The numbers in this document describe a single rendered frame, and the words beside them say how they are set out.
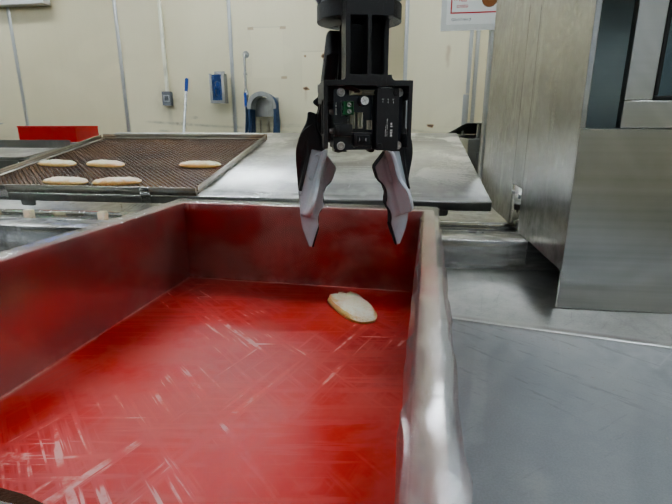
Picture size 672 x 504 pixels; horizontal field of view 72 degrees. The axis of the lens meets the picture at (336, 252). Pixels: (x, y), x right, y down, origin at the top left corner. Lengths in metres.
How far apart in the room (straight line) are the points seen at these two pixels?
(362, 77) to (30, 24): 5.44
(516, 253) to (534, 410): 0.34
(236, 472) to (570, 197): 0.41
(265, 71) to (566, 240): 4.22
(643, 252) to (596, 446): 0.27
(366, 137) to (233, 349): 0.21
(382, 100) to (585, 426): 0.27
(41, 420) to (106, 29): 5.01
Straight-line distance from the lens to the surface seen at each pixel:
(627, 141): 0.54
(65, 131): 4.53
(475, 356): 0.43
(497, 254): 0.67
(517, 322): 0.51
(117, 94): 5.22
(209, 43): 4.82
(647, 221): 0.57
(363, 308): 0.48
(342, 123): 0.39
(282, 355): 0.41
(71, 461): 0.33
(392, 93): 0.39
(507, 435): 0.34
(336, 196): 0.85
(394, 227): 0.46
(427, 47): 4.17
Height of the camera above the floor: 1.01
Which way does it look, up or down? 15 degrees down
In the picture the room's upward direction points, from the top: straight up
